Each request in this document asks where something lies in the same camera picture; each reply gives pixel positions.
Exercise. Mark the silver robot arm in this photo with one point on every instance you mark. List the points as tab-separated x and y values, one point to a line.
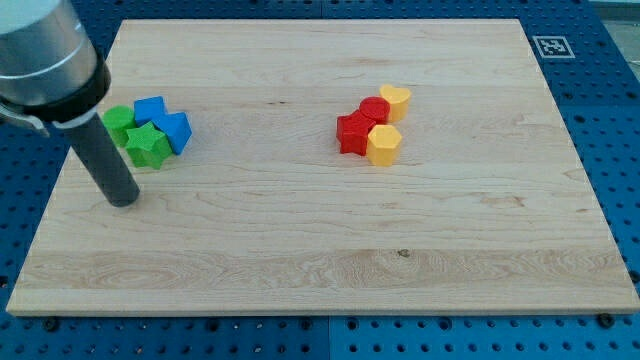
50	70

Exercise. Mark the red star block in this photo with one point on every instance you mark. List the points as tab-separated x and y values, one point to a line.
352	132

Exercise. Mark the yellow hexagon block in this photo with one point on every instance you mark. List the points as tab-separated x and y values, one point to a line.
383	145

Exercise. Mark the red cylinder block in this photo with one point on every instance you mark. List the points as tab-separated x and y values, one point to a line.
375	108

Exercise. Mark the yellow heart block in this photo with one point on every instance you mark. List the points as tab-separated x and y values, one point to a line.
398	99

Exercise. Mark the blue pentagon block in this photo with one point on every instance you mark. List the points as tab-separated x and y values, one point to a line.
177	128

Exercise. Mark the light wooden board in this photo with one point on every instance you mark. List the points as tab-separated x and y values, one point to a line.
487	209

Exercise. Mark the green star block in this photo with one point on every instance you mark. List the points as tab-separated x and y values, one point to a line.
147	146

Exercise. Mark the blue cube block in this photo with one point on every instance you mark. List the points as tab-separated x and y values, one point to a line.
148	108

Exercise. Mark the green cylinder block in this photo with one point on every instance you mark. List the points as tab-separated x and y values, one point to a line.
118	120

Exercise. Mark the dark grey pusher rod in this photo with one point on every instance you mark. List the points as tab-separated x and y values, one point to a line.
96	150

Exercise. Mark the white fiducial marker tag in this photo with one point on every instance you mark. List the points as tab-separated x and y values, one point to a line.
553	47

